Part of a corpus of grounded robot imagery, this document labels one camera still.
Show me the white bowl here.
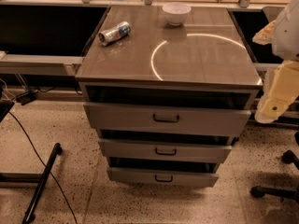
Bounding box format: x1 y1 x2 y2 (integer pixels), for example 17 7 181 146
163 2 192 26

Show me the crushed silver blue can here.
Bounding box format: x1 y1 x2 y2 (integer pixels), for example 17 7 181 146
98 21 131 46

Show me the grey chair backrest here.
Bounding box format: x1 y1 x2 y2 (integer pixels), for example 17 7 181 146
262 7 283 21

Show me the black cable on floor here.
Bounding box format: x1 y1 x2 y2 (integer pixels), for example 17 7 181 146
0 77 78 224

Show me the grey drawer cabinet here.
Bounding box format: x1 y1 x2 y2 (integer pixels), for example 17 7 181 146
76 6 262 175

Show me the grey drawer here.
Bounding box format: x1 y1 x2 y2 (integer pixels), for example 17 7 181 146
84 102 250 136
107 167 219 187
99 139 232 163

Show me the grey metal rail left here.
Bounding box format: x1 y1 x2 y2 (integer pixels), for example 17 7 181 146
0 51 84 76

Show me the black floor stand leg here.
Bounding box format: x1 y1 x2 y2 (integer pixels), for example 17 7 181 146
0 143 63 224

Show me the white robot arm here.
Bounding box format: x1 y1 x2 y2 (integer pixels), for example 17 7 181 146
252 0 299 123

